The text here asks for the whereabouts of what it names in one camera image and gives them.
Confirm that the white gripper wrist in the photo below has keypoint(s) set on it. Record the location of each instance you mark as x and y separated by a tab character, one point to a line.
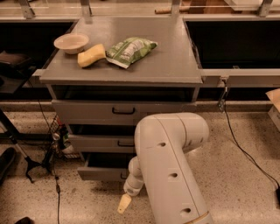
131	190

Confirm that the grey bottom drawer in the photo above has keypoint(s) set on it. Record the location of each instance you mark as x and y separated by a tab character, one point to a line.
106	166

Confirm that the grey drawer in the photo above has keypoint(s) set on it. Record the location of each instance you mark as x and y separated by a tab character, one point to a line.
107	144
106	166
114	112

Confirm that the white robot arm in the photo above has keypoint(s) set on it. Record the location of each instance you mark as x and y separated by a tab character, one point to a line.
160	166

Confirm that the grey middle drawer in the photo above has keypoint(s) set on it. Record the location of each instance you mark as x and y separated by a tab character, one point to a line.
107	144

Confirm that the grey drawer cabinet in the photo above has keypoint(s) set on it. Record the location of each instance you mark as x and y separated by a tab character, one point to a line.
169	73

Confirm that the grey top drawer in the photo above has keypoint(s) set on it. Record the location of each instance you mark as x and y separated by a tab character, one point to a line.
114	112

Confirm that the black shoe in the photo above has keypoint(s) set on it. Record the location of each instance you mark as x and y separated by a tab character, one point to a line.
6	159

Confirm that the black tripod stand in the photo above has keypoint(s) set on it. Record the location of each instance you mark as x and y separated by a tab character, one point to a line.
30	163

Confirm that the green chip bag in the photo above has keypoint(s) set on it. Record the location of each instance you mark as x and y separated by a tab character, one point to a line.
129	51

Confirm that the yellow sponge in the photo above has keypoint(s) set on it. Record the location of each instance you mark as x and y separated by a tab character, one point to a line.
91	55

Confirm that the white bowl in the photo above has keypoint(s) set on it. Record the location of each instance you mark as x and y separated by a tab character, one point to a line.
71	43

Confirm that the dark object on left shelf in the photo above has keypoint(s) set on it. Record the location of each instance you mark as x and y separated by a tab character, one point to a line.
16	65

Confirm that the cardboard box right edge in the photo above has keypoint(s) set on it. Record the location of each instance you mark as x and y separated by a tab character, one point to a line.
274	112

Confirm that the wooden rolling pin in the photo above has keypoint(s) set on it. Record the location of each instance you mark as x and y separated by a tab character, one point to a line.
182	9

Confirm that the wire basket with bottles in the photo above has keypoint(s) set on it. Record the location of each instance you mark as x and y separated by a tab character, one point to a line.
60	140

